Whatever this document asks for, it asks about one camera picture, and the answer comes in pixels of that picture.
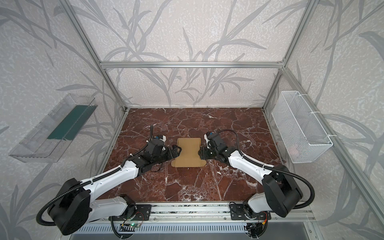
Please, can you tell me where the brown cardboard box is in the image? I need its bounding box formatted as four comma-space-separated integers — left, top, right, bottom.
171, 138, 207, 168

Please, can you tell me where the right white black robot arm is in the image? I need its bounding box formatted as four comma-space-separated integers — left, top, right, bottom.
199, 132, 303, 219

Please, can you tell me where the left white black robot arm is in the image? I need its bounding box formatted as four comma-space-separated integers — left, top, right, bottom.
37, 136, 182, 236

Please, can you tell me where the black connector box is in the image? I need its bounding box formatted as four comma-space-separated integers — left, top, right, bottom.
244, 224, 265, 239

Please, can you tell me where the green circuit board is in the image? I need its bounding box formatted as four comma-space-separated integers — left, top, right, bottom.
119, 223, 142, 233

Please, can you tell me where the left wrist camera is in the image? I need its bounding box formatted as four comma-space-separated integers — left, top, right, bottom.
155, 135, 167, 143

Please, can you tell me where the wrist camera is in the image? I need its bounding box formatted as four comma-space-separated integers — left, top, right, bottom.
204, 132, 215, 149
155, 135, 167, 143

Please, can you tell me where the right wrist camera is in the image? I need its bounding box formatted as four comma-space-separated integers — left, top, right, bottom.
204, 132, 215, 149

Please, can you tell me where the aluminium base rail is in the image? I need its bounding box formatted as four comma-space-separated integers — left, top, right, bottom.
61, 201, 317, 224

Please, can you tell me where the white wire mesh basket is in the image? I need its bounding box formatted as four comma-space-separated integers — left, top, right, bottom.
272, 91, 333, 164

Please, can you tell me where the aluminium frame enclosure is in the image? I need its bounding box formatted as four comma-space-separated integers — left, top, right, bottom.
59, 1, 384, 224

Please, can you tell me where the right black corrugated cable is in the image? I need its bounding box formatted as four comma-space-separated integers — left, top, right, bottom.
214, 128, 316, 210

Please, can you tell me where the black corrugated cable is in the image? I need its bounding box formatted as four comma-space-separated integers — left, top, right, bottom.
214, 128, 316, 210
35, 124, 155, 227

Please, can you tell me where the clear plastic wall bin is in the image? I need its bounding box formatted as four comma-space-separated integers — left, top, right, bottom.
9, 94, 98, 163

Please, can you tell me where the left black corrugated cable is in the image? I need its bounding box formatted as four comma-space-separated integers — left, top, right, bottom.
35, 124, 155, 227

